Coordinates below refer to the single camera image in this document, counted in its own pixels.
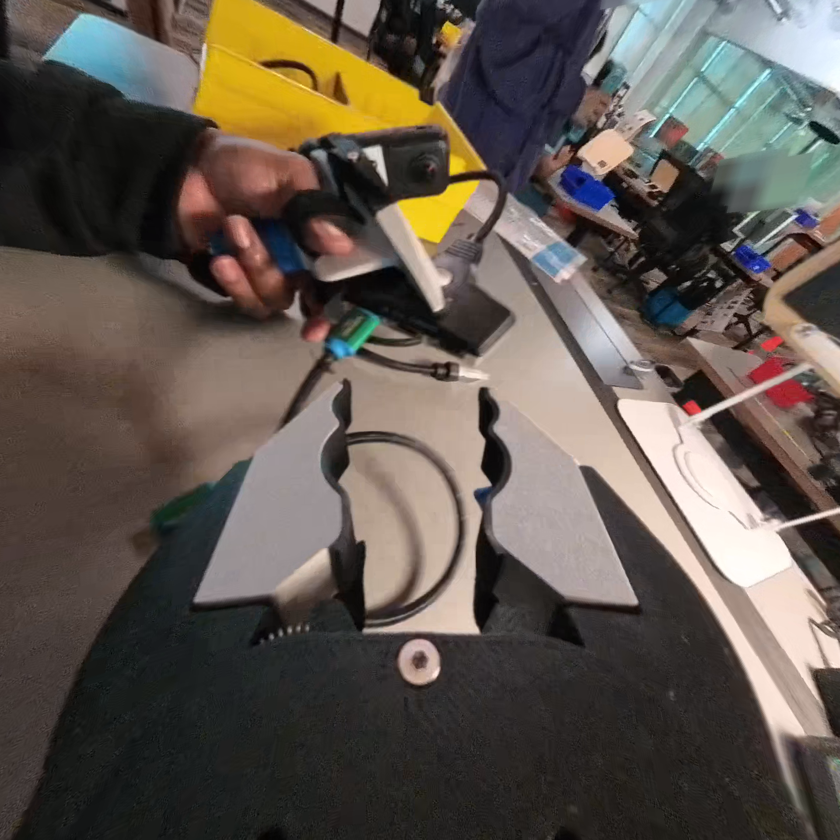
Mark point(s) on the yellow bin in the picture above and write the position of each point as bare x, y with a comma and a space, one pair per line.
275, 105

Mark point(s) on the white base lamp stand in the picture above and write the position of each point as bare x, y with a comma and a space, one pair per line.
656, 426

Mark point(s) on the black hdmi switch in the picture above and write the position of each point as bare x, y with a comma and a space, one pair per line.
479, 321

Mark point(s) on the red plastic bin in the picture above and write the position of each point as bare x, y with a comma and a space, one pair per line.
781, 380

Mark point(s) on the person's left hand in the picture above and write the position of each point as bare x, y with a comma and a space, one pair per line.
249, 177

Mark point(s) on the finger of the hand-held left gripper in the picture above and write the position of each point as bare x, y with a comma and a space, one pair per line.
358, 256
420, 269

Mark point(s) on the beige framed black panel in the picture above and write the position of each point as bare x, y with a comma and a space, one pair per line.
820, 295

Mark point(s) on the blue plastic bin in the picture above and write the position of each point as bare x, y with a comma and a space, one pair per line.
587, 190
751, 259

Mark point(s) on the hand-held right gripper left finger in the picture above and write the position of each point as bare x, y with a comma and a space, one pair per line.
275, 518

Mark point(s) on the wooden work table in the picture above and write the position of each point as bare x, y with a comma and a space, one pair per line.
774, 433

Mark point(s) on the blue floor bin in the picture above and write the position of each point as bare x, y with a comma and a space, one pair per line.
669, 308

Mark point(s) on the clear plastic bag blue label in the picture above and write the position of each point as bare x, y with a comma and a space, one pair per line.
551, 253

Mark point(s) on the black office chair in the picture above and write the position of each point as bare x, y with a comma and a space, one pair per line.
682, 216

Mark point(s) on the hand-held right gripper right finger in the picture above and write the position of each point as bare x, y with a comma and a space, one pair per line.
551, 525

